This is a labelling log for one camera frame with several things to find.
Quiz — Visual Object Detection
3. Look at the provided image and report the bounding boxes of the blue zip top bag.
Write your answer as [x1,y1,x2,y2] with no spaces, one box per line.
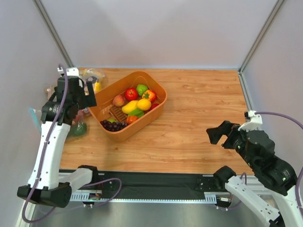
[29,107,92,141]

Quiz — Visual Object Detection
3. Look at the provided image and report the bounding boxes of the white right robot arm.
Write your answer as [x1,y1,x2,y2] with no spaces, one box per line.
[206,121,303,227]

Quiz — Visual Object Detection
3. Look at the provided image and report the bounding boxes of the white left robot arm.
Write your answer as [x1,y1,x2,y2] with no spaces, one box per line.
[17,76,98,208]

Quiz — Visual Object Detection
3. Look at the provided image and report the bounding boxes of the pink fake peach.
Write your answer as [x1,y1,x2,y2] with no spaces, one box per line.
[113,95,125,107]

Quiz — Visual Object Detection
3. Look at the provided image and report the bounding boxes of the brown fake waffle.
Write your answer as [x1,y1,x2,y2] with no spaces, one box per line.
[109,106,127,122]

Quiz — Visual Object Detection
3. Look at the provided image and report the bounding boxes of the pink zip top bag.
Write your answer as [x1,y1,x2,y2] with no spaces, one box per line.
[44,83,57,100]

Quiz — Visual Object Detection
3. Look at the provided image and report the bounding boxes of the small green fake fruit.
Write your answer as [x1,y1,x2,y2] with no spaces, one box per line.
[108,119,117,123]

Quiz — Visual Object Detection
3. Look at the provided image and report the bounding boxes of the polka dot plastic bag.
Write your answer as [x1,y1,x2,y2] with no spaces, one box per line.
[80,68,105,95]

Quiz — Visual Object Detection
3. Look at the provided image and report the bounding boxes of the purple fake grapes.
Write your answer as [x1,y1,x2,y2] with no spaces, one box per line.
[100,120,128,132]

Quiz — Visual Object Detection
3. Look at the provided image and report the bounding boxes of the yellow fake mango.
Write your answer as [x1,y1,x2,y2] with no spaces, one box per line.
[121,100,138,114]

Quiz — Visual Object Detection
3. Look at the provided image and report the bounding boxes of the red fake apple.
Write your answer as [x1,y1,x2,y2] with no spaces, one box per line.
[124,88,139,102]

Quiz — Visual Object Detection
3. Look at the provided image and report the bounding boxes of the small orange fake fruit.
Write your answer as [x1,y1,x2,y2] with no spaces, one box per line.
[126,115,139,125]

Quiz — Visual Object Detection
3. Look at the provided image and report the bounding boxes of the green fake mango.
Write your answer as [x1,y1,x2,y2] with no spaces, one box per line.
[128,108,144,118]

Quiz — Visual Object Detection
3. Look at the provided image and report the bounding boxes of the green fake pepper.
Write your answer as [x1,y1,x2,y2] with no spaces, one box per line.
[136,84,148,96]

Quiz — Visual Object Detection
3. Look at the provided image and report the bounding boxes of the yellow fake lemon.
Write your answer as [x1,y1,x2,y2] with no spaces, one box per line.
[136,98,152,111]

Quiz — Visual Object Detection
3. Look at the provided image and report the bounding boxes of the orange fake tomato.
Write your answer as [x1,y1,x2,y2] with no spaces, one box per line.
[142,90,157,103]

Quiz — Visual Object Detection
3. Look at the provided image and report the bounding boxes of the red fake fruit in basket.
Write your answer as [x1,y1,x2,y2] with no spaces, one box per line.
[149,104,159,111]

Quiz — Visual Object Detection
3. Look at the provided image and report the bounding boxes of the orange plastic basket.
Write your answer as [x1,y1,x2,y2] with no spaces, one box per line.
[89,71,168,142]

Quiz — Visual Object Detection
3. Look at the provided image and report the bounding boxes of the black base mat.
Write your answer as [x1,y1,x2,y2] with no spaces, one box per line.
[94,171,230,199]

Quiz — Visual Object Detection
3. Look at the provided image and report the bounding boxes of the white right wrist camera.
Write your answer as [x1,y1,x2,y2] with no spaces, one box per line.
[238,110,263,131]

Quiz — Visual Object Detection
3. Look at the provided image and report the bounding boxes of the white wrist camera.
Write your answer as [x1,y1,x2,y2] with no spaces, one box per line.
[238,110,263,131]
[57,67,80,77]

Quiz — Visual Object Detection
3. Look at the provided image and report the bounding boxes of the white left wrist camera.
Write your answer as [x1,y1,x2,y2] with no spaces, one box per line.
[57,67,80,77]

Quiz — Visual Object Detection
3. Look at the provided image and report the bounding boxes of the right aluminium frame post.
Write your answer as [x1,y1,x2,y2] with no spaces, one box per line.
[238,0,287,73]

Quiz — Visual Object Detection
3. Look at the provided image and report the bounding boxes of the aluminium frame post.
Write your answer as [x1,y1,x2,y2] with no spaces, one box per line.
[238,0,287,73]
[33,0,74,67]

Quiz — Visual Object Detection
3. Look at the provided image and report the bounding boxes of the grey slotted cable duct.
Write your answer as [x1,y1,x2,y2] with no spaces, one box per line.
[70,191,232,204]

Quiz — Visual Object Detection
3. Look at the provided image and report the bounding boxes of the left aluminium frame post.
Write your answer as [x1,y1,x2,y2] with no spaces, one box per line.
[33,0,74,67]

